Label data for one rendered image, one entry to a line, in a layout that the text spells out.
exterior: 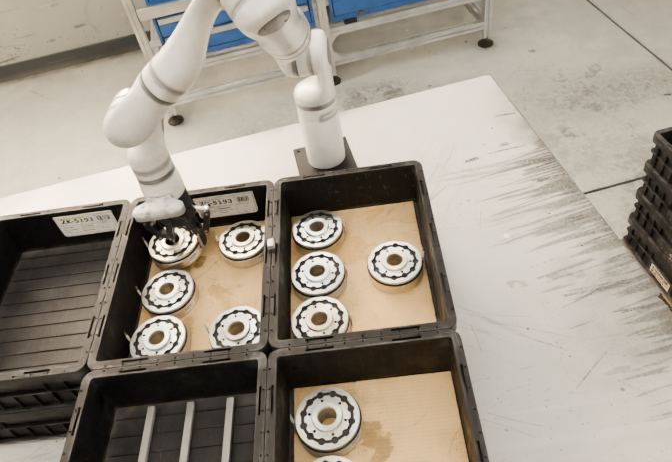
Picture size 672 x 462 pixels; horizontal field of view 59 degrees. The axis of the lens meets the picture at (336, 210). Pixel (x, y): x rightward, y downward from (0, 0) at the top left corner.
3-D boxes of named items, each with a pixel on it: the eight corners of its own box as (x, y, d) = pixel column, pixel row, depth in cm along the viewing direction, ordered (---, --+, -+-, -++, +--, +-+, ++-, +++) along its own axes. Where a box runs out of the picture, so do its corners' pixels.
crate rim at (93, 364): (136, 205, 126) (131, 197, 124) (276, 187, 124) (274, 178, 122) (90, 378, 98) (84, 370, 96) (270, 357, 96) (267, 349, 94)
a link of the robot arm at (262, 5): (297, -5, 78) (320, 38, 103) (255, -65, 78) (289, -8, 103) (241, 38, 79) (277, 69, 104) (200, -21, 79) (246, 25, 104)
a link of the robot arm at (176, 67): (122, 60, 90) (154, 106, 90) (232, -69, 77) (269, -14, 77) (162, 56, 98) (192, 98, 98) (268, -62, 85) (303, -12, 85)
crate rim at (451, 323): (458, 335, 94) (459, 327, 92) (271, 357, 96) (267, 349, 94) (421, 167, 122) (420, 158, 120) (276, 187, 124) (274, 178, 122)
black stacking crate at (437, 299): (457, 365, 101) (457, 328, 93) (284, 385, 103) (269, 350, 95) (422, 201, 129) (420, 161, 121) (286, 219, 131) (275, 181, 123)
